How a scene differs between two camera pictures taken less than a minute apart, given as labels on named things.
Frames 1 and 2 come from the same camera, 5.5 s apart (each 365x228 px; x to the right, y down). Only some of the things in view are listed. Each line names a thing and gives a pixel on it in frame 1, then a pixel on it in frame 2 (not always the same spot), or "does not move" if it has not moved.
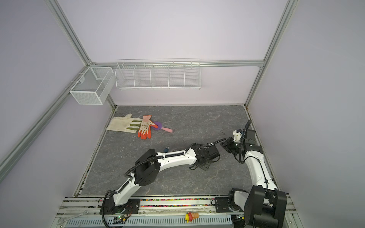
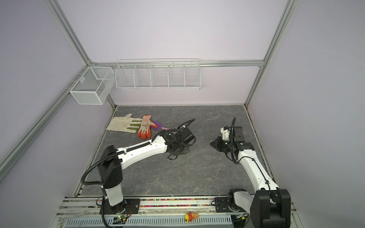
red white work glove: [145, 130] does not move
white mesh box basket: [91, 88] does not move
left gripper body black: [206, 166] to [185, 149]
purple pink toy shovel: [159, 127] does not move
